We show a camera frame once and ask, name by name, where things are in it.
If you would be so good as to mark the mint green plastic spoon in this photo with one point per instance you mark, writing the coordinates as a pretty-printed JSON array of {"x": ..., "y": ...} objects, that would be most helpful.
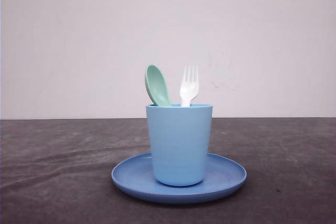
[{"x": 156, "y": 86}]

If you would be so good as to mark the white plastic fork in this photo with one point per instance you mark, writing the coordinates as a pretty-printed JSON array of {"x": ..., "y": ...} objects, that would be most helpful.
[{"x": 189, "y": 85}]

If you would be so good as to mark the light blue plastic cup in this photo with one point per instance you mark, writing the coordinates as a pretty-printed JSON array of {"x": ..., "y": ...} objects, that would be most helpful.
[{"x": 179, "y": 140}]

